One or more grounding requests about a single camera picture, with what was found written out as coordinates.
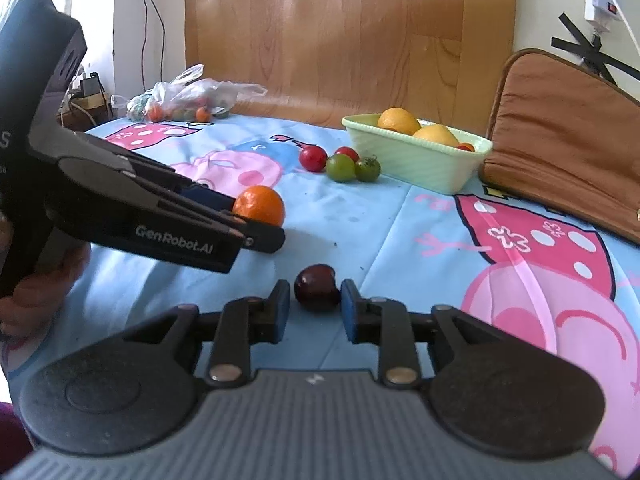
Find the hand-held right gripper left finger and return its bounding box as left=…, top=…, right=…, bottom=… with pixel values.
left=120, top=279, right=292, bottom=386

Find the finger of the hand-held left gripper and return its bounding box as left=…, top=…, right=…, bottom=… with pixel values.
left=74, top=131, right=236, bottom=213
left=47, top=156, right=287, bottom=256

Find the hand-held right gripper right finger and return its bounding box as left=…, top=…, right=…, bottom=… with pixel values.
left=340, top=279, right=506, bottom=386

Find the large orange mandarin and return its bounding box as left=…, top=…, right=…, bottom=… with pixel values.
left=232, top=185, right=286, bottom=227

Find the dark purple plum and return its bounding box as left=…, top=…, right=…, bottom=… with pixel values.
left=294, top=263, right=342, bottom=312

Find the light green ribbed bowl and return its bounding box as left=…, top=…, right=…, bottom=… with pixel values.
left=341, top=112, right=494, bottom=196

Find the large yellow orange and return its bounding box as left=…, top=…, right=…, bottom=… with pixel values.
left=377, top=107, right=422, bottom=136
left=412, top=124, right=461, bottom=148

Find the person's left hand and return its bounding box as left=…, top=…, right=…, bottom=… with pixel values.
left=0, top=212, right=92, bottom=342

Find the small dark box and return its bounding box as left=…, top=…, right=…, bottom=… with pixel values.
left=80, top=72, right=104, bottom=98

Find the blue pig printed blanket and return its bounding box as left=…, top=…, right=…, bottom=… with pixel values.
left=10, top=112, right=640, bottom=476

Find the dark red tomato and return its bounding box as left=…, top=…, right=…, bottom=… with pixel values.
left=299, top=145, right=328, bottom=173

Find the clear plastic bag of tomatoes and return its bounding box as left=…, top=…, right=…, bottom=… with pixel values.
left=111, top=63, right=268, bottom=123

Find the light green tomato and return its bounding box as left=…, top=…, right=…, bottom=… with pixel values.
left=326, top=154, right=357, bottom=183

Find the dark green tomato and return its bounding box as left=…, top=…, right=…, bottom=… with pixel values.
left=355, top=156, right=382, bottom=182

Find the wooden headboard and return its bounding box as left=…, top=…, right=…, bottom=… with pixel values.
left=182, top=0, right=518, bottom=131

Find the brown seat cushion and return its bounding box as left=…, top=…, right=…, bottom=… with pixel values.
left=478, top=48, right=640, bottom=246

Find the black tape cross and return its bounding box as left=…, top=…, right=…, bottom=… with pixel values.
left=551, top=12, right=618, bottom=83

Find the thin dark cable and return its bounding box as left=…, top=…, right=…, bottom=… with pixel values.
left=139, top=0, right=167, bottom=86

